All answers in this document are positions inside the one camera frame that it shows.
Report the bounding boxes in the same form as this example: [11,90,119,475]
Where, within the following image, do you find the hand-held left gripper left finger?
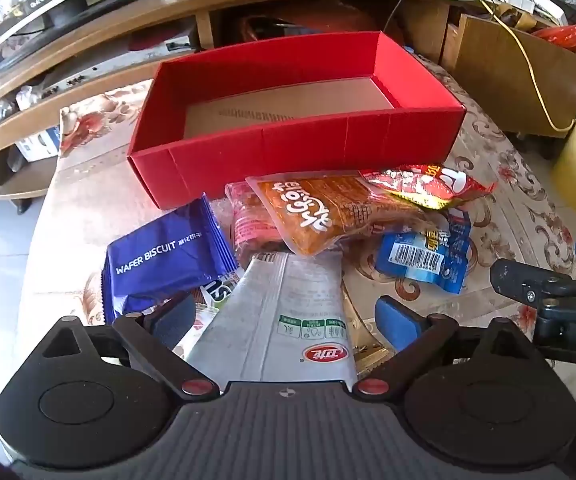
[43,292,220,403]

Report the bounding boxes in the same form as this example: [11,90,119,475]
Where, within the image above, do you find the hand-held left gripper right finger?
[353,296,533,403]

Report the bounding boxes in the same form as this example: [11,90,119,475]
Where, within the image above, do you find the purple wafer biscuit packet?
[105,194,241,301]
[100,270,169,323]

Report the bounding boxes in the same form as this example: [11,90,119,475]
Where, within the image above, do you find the green white snack packet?
[188,272,241,331]

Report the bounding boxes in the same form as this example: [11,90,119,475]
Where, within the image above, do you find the blue sausage packet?
[374,210,472,295]

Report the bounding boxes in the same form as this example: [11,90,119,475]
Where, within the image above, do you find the silver white snack packet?
[185,251,359,386]

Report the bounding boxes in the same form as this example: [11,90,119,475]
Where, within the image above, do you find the pink snack packet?
[224,181,289,266]

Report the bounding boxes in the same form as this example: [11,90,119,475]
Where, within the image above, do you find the orange snack packet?
[245,172,438,258]

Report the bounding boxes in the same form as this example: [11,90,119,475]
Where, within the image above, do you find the red yellow snack packet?
[359,164,497,211]

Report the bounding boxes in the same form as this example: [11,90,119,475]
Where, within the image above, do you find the red cardboard box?
[127,31,467,211]

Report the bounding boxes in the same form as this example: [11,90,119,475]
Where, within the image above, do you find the floral tablecloth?
[18,60,576,411]

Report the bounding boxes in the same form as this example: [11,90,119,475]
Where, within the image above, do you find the red plastic bag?
[535,22,576,53]

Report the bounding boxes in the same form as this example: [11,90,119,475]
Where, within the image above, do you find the white carton box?
[15,127,61,163]

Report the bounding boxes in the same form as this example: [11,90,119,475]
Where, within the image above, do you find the silver disc player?
[40,55,169,101]

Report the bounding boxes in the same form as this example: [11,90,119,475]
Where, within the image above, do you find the yellow cable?
[432,0,576,133]

